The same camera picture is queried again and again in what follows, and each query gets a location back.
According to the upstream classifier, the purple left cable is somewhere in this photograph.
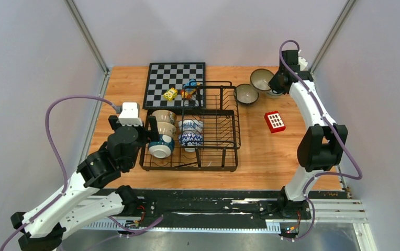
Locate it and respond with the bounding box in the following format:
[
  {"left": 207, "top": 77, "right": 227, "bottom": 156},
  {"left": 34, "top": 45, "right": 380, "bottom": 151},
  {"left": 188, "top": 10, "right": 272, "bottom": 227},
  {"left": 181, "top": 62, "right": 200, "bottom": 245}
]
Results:
[{"left": 0, "top": 95, "right": 164, "bottom": 251}]

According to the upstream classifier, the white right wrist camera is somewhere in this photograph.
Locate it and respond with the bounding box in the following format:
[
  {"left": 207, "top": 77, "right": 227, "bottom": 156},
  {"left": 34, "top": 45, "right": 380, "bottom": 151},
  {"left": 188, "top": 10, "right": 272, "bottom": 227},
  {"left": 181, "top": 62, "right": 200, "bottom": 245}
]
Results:
[{"left": 281, "top": 50, "right": 308, "bottom": 73}]

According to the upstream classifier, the aluminium frame post left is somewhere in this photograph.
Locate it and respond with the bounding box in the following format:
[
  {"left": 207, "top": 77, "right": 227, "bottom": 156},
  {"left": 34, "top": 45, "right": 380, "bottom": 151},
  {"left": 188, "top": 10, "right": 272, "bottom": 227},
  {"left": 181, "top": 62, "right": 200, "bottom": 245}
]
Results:
[{"left": 64, "top": 0, "right": 109, "bottom": 75}]

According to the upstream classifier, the yellow owl toy block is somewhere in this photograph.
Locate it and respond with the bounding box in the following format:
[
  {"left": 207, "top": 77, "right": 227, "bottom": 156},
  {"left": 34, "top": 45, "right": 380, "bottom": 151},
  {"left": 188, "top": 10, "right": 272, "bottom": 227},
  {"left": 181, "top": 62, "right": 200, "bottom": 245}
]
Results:
[{"left": 162, "top": 87, "right": 178, "bottom": 101}]

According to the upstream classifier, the teal white dotted bowl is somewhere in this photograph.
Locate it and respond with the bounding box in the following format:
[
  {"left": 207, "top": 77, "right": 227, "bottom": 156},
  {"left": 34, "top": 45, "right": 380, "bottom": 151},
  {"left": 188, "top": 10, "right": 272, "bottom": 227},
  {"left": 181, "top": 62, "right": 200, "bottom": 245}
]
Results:
[{"left": 148, "top": 134, "right": 175, "bottom": 159}]

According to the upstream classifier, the teal glazed large bowl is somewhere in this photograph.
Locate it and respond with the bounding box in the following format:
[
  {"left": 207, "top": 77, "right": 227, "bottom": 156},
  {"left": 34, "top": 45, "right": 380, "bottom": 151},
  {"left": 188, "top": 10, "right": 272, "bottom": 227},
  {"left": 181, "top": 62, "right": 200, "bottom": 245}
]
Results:
[{"left": 234, "top": 84, "right": 259, "bottom": 105}]

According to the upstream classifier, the black wire dish rack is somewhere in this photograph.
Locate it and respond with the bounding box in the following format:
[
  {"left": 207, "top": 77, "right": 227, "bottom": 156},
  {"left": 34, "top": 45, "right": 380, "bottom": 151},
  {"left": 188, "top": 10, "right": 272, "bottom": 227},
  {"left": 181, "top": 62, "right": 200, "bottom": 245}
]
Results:
[{"left": 139, "top": 81, "right": 241, "bottom": 172}]

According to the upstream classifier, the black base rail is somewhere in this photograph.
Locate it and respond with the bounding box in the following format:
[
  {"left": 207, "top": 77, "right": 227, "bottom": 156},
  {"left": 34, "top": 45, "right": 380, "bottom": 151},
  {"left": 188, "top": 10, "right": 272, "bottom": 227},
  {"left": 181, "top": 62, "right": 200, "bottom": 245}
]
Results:
[{"left": 52, "top": 188, "right": 362, "bottom": 234}]

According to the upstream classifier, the black and white chessboard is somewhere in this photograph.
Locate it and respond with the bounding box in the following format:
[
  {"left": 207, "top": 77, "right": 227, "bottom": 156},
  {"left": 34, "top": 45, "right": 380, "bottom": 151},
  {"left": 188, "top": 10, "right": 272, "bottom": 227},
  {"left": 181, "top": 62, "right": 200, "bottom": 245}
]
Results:
[{"left": 142, "top": 62, "right": 206, "bottom": 110}]

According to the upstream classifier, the aluminium frame post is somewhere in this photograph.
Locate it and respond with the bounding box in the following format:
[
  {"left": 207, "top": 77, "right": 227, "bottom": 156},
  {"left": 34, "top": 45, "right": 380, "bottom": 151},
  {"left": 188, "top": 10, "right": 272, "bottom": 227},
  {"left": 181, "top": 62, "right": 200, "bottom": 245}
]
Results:
[
  {"left": 64, "top": 0, "right": 109, "bottom": 75},
  {"left": 309, "top": 0, "right": 357, "bottom": 74}
]

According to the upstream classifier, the beige floral bowl lower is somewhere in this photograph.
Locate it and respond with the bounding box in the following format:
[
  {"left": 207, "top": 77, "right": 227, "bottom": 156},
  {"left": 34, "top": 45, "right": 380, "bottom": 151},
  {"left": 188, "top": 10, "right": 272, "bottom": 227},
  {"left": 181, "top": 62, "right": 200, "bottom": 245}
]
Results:
[{"left": 157, "top": 122, "right": 176, "bottom": 139}]

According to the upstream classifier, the white blue rose bowl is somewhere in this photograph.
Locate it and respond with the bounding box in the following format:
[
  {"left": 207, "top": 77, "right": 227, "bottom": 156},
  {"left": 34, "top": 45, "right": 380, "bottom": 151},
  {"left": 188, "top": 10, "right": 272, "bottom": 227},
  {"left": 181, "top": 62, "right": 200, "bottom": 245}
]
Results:
[{"left": 178, "top": 119, "right": 204, "bottom": 134}]

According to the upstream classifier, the white grid pattern bowl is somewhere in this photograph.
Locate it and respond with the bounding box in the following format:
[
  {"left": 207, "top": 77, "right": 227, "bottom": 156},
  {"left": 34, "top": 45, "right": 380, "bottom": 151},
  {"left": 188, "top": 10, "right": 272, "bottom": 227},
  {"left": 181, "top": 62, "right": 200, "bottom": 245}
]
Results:
[{"left": 266, "top": 90, "right": 283, "bottom": 98}]

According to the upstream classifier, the blue white geometric bowl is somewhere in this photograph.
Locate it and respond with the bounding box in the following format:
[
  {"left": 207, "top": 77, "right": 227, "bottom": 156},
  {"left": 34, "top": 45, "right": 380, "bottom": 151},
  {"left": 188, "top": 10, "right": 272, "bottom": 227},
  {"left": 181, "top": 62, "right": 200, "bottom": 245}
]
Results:
[{"left": 178, "top": 131, "right": 204, "bottom": 152}]

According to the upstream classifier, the beige floral bowl upper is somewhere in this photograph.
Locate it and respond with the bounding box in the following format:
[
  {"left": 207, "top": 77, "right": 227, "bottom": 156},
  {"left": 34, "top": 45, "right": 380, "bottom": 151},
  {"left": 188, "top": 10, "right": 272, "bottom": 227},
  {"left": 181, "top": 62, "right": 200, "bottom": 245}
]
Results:
[{"left": 151, "top": 109, "right": 177, "bottom": 125}]

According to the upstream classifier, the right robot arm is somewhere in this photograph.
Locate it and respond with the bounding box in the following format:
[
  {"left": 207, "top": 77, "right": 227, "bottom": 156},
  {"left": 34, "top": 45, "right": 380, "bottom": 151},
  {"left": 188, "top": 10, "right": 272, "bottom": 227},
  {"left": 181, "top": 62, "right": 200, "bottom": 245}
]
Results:
[{"left": 269, "top": 63, "right": 348, "bottom": 219}]

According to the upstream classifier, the beige floral bowl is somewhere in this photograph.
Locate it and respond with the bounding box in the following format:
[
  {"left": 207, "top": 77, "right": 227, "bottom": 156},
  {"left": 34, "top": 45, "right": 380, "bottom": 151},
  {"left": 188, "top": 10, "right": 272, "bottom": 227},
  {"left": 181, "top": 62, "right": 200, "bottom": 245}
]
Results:
[
  {"left": 151, "top": 109, "right": 177, "bottom": 125},
  {"left": 157, "top": 122, "right": 176, "bottom": 139}
]

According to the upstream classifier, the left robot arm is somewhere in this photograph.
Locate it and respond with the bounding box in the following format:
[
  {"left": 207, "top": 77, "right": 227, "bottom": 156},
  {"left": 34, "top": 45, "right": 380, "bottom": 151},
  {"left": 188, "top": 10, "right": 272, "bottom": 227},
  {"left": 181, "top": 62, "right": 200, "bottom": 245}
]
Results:
[{"left": 10, "top": 116, "right": 159, "bottom": 250}]

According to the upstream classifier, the black patterned rim bowl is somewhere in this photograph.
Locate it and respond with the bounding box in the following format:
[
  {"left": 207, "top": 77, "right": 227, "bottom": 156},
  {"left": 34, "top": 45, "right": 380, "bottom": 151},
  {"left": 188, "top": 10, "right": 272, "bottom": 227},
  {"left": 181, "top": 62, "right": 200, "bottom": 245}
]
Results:
[{"left": 250, "top": 69, "right": 274, "bottom": 92}]

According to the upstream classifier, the blue yellow toy brick car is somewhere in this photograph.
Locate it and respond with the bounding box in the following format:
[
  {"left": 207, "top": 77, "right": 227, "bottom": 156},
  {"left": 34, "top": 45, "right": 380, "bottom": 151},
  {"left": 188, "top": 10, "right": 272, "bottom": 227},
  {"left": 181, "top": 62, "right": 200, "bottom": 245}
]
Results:
[{"left": 181, "top": 79, "right": 201, "bottom": 100}]

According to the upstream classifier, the red toy window brick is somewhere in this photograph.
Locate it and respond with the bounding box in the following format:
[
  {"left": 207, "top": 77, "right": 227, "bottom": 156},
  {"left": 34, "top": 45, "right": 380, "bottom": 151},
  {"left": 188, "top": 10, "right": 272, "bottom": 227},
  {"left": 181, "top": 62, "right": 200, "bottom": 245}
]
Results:
[{"left": 264, "top": 111, "right": 286, "bottom": 133}]

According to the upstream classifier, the aluminium frame post right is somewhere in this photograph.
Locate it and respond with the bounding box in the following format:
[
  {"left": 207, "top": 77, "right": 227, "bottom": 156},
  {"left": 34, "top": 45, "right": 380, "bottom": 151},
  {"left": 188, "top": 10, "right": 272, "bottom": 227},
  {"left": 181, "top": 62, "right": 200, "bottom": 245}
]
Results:
[{"left": 309, "top": 0, "right": 357, "bottom": 74}]

